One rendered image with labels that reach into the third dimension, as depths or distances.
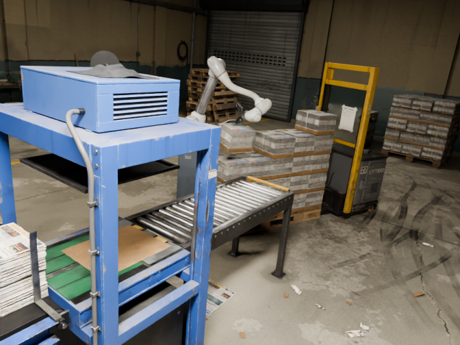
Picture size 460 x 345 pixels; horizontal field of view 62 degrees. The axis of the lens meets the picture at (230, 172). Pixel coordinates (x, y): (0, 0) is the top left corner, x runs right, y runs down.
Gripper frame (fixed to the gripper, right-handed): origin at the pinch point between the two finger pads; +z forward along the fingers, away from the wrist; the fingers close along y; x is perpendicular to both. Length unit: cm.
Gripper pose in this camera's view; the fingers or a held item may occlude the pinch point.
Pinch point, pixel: (233, 113)
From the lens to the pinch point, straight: 383.3
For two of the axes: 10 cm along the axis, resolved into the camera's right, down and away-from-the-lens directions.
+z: -5.4, -2.3, 8.1
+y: -0.6, 9.7, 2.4
